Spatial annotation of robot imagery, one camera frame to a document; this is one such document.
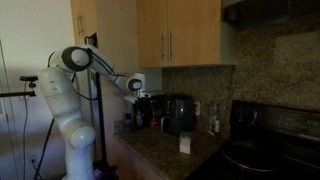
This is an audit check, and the wooden cabinet door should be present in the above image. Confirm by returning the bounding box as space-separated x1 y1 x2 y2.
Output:
70 0 97 44
168 0 222 66
137 0 167 68

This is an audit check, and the small purple jar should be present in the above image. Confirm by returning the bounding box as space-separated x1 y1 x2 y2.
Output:
124 113 132 132

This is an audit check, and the dark glass bottle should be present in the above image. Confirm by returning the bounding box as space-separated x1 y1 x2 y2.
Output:
136 109 143 128

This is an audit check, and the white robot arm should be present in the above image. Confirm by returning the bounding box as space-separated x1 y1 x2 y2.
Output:
38 44 163 180

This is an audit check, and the small white box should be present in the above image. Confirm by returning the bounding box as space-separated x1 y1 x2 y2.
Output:
179 132 192 154

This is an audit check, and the dark frying pan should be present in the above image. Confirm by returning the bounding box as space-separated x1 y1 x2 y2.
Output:
220 139 279 172

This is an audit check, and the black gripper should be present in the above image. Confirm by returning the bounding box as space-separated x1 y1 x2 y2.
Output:
124 91 165 118

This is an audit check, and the black range hood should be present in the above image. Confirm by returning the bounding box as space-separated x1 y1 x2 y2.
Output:
222 0 320 30

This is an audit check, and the black stove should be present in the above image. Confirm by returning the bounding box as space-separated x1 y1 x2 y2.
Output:
184 100 320 180

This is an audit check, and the black coffee maker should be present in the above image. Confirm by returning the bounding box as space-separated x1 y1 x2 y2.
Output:
161 94 196 136

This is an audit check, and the black vertical stand pole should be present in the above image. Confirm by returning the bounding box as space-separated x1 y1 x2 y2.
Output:
87 36 108 168

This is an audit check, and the black camera on stand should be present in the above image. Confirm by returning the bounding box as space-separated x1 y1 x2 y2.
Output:
20 76 38 88

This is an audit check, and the clear spray bottle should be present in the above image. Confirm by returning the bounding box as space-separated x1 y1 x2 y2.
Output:
209 102 220 134

